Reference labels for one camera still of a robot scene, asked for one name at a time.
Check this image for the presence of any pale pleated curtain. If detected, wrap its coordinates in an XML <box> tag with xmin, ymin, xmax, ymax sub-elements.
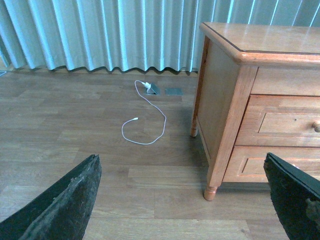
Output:
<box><xmin>0</xmin><ymin>0</ymin><xmax>320</xmax><ymax>71</ymax></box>

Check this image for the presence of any closed grey floor socket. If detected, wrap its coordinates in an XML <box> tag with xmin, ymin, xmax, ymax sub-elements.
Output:
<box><xmin>165</xmin><ymin>88</ymin><xmax>183</xmax><ymax>96</ymax></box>

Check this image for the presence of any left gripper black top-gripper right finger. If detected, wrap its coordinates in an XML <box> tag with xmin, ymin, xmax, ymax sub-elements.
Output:
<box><xmin>263</xmin><ymin>152</ymin><xmax>320</xmax><ymax>240</ymax></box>

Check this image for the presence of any white cable on floor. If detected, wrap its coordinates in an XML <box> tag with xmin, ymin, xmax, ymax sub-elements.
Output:
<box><xmin>121</xmin><ymin>80</ymin><xmax>167</xmax><ymax>146</ymax></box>

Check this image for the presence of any light wooden nightstand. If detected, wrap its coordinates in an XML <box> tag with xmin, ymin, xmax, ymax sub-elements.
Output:
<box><xmin>190</xmin><ymin>22</ymin><xmax>320</xmax><ymax>201</ymax></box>

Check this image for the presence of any open grey floor socket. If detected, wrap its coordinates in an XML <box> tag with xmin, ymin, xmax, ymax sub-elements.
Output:
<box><xmin>143</xmin><ymin>82</ymin><xmax>161</xmax><ymax>95</ymax></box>

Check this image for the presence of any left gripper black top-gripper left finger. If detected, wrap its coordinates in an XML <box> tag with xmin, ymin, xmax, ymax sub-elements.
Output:
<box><xmin>0</xmin><ymin>154</ymin><xmax>102</xmax><ymax>240</ymax></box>

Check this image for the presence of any wooden drawer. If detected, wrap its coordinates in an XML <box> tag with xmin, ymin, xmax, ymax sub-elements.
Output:
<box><xmin>222</xmin><ymin>146</ymin><xmax>320</xmax><ymax>183</ymax></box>
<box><xmin>236</xmin><ymin>95</ymin><xmax>320</xmax><ymax>148</ymax></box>

